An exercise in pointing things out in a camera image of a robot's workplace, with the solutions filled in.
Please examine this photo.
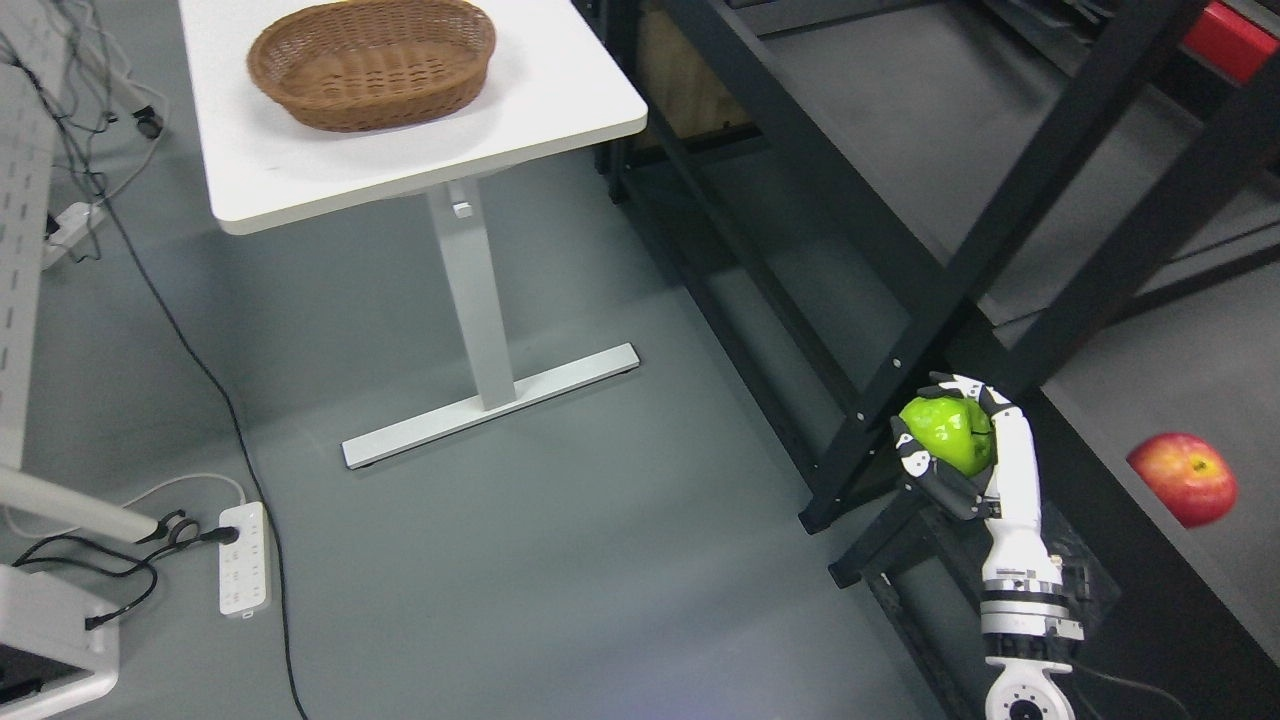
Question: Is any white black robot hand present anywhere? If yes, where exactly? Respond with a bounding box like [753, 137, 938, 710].
[890, 372, 1062, 594]

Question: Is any green apple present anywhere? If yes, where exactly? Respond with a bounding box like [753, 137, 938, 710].
[899, 396, 995, 477]

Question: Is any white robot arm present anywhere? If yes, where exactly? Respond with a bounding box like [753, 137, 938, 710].
[980, 582, 1084, 719]

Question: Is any red apple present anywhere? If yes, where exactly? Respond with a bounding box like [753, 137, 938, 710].
[1126, 432, 1239, 529]

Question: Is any black metal shelf rack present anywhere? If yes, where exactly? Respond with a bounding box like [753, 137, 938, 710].
[584, 1, 1277, 719]

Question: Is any white standing desk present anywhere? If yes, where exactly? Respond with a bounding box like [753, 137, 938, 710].
[179, 1, 648, 469]

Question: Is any white power strip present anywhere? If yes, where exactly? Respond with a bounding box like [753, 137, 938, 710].
[42, 201, 104, 270]
[218, 501, 271, 619]

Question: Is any brown wicker basket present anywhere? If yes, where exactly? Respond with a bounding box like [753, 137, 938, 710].
[247, 1, 497, 133]

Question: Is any white box device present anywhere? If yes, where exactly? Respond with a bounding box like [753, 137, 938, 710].
[1, 565, 120, 719]

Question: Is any white perforated panel desk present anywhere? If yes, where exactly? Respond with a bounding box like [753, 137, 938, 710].
[1, 67, 161, 543]

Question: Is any black device power cord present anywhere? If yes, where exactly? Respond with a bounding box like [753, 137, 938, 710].
[12, 510, 239, 632]

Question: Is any long black cable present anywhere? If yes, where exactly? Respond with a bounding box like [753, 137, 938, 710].
[0, 29, 308, 720]

